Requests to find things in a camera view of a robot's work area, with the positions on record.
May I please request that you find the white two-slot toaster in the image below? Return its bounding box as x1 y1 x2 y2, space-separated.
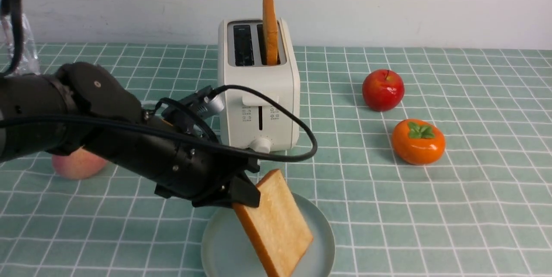
218 19 301 153

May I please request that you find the wrist camera with silver connector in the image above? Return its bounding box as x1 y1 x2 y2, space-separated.
156 86 224 138

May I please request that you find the toast slice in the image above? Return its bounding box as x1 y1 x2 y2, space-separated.
262 0 279 66
232 169 314 277

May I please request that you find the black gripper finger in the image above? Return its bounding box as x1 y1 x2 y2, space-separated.
227 173 260 208

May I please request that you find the red apple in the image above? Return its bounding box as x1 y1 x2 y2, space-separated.
361 69 405 112

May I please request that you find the orange persimmon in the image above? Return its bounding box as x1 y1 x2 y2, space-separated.
391 119 447 165

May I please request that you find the green checkered tablecloth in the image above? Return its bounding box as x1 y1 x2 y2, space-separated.
0 46 552 277

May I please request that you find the pink peach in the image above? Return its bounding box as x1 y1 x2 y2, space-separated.
51 148 108 180

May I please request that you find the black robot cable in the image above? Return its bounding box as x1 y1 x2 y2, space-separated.
0 0 318 163

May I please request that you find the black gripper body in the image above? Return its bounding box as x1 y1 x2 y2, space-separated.
84 124 258 208

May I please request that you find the light green round plate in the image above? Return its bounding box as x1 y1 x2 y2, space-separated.
201 194 336 277

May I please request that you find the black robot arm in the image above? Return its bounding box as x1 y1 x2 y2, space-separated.
1 62 260 208

